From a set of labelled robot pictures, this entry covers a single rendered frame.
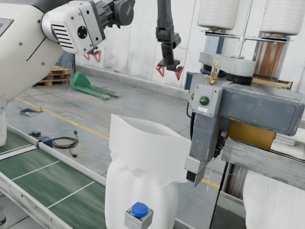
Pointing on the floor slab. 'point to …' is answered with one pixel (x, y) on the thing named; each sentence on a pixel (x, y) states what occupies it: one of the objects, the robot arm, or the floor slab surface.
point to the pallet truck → (79, 78)
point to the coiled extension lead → (66, 145)
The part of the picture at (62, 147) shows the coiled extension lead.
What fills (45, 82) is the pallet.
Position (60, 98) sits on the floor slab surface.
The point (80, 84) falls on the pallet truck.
